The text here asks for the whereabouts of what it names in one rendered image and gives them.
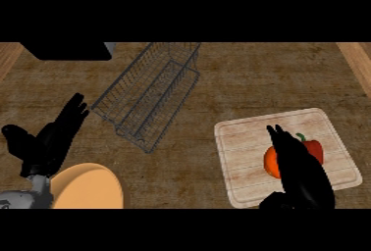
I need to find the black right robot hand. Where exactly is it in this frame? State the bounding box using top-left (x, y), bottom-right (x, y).
top-left (259, 124), bottom-right (336, 210)

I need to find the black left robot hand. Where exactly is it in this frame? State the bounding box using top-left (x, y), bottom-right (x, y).
top-left (0, 92), bottom-right (92, 178)

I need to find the orange squash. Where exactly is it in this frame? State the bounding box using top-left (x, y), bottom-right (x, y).
top-left (262, 145), bottom-right (284, 180)

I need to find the pale wooden cutting board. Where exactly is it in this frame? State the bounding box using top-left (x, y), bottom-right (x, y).
top-left (213, 107), bottom-right (364, 209)

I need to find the red bell pepper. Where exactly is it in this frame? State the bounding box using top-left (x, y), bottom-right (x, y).
top-left (294, 132), bottom-right (325, 166)

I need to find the orange bowl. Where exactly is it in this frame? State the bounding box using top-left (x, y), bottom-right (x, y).
top-left (49, 162), bottom-right (126, 210)

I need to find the black appliance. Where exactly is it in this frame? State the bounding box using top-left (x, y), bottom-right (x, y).
top-left (19, 42), bottom-right (112, 62)

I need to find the grey tiered wire basket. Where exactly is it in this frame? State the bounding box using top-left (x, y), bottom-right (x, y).
top-left (90, 42), bottom-right (202, 155)

